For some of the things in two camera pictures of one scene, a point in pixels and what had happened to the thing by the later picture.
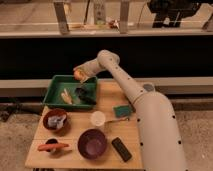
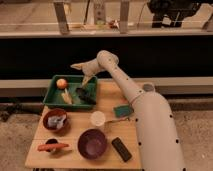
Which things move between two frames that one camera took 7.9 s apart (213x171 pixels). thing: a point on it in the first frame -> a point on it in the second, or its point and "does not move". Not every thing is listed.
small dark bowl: [51, 141] does not move
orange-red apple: [79, 75] -> [61, 83]
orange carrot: [51, 146] does not move
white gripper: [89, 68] does not move
